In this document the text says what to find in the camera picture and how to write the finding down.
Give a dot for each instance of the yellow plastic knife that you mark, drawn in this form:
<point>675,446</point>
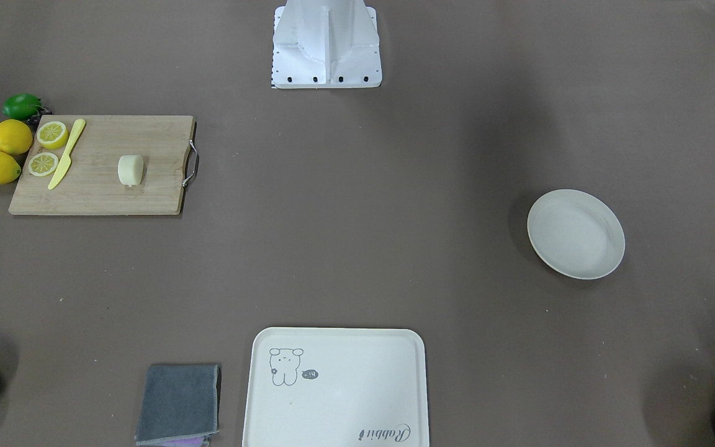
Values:
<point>65,161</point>

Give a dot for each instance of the lemon slice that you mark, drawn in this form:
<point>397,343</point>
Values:
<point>52,135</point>
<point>42,164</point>

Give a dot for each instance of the lemon slice lower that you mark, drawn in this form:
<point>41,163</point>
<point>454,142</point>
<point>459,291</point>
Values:
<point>42,164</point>

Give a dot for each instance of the wooden cutting board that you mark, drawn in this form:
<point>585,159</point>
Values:
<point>92,186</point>

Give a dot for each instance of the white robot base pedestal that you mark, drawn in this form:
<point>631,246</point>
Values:
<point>325,45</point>

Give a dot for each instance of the whole yellow lemon upper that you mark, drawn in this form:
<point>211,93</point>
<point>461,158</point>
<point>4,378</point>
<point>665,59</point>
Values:
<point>15,137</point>

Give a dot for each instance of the lemon slice upper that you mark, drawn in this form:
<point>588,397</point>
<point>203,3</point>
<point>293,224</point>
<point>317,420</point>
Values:
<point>52,135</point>

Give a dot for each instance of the grey folded cloth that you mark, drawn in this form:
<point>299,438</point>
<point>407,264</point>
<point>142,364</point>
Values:
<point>179,405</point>

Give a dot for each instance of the cream round plate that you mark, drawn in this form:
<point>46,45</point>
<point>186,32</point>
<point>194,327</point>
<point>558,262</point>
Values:
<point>576,234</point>

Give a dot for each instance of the green lime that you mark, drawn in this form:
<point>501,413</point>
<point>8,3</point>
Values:
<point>22,106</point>

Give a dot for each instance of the pale steamed bun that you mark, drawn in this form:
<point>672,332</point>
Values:
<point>130,170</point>

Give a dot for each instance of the cream rectangular tray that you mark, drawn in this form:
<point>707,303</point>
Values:
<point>337,387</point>

